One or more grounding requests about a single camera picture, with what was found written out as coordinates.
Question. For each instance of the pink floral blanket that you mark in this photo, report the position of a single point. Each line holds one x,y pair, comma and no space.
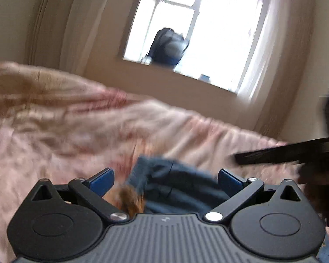
57,131

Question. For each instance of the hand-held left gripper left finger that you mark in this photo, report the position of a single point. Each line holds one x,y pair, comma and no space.
102,181

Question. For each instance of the beige pleated curtain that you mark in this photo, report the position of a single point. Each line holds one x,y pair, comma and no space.
46,24
293,68

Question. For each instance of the blue printed pants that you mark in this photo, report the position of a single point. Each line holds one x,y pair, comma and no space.
181,186

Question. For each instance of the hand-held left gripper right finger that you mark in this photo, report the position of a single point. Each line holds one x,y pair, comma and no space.
230,180

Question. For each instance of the dark blue backpack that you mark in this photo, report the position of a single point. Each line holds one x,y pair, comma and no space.
167,48

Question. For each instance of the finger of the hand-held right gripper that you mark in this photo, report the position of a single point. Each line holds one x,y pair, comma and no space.
279,153

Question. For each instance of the white framed window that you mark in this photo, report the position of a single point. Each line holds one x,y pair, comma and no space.
222,33

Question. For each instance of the small blue box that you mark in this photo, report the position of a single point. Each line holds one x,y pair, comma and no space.
204,77

